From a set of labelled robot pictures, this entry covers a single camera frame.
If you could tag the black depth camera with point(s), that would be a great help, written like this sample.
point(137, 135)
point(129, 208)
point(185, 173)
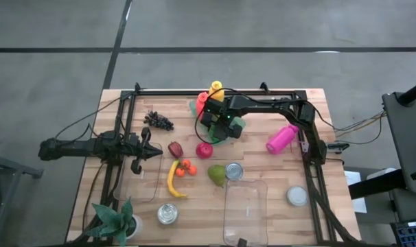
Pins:
point(242, 243)

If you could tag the black aluminium frame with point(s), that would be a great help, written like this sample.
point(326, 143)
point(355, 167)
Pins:
point(160, 92)

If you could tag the yellow plastic bottle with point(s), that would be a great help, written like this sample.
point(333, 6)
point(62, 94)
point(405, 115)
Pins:
point(216, 90)

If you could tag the tin can with white label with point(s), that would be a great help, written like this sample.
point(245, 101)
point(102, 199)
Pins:
point(297, 196)

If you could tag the dark red apple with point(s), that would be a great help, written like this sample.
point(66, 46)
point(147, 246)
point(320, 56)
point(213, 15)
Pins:
point(175, 150)

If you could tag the tin can with red label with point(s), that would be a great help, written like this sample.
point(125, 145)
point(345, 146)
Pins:
point(234, 171)

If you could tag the light purple bracket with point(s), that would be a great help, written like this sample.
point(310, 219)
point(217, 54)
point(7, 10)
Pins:
point(306, 147)

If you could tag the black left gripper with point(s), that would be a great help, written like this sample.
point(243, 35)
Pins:
point(134, 149)

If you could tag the white paper sheet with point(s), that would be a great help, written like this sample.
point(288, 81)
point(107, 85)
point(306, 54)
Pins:
point(354, 178)

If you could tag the pink plastic bottle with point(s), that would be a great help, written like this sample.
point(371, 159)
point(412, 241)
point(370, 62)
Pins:
point(280, 140)

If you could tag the dark grape bunch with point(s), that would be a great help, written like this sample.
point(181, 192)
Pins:
point(158, 120)

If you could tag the black desk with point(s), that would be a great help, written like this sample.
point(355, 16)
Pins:
point(410, 144)

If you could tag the keyboard with coloured keys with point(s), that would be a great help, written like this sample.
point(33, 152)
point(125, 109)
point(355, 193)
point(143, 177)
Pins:
point(410, 235)

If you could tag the orange plastic bottle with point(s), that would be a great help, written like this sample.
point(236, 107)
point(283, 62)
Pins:
point(201, 101)

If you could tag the silver tin can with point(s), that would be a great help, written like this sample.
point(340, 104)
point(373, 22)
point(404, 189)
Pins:
point(167, 213)

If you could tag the potted green plant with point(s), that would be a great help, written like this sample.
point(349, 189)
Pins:
point(113, 223)

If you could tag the green pear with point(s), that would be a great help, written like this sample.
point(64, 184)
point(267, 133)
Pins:
point(216, 174)

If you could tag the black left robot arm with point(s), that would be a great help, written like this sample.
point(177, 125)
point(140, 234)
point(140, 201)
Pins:
point(74, 148)

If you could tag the yellow banana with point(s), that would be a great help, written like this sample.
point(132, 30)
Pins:
point(170, 182)

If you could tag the clear plastic bin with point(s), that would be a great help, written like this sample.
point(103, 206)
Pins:
point(245, 212)
point(142, 185)

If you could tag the teal translucent tray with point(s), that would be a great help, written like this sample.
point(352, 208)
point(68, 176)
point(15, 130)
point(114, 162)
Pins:
point(193, 110)

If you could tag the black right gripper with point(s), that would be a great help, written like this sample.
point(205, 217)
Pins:
point(221, 109)

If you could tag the black frame clamp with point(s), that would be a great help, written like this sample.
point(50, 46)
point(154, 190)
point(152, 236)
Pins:
point(263, 87)
point(137, 87)

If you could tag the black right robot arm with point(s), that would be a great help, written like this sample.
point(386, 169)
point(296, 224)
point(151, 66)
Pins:
point(263, 103)

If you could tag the grey metal stand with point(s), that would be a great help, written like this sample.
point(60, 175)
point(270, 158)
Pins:
point(9, 168)

